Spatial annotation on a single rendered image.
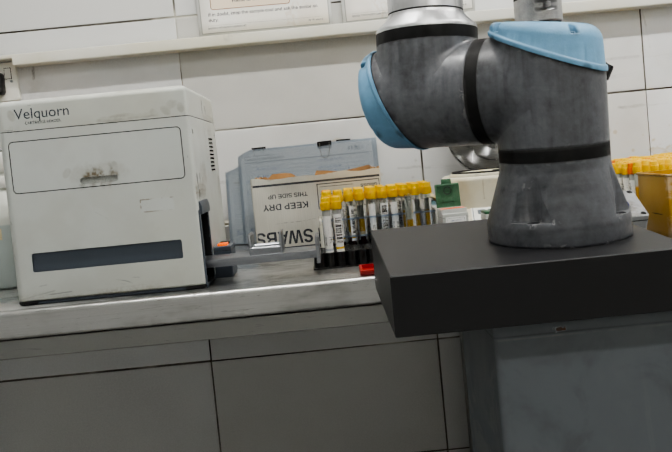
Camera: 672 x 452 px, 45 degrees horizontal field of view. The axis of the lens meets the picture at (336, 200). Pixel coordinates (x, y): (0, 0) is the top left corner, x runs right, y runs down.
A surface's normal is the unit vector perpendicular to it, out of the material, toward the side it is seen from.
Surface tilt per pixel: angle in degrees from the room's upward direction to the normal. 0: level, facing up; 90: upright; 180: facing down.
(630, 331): 90
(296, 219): 90
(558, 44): 91
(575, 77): 93
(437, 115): 113
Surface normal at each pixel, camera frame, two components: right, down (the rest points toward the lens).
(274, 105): 0.01, 0.05
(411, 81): -0.45, 0.04
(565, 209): -0.14, -0.18
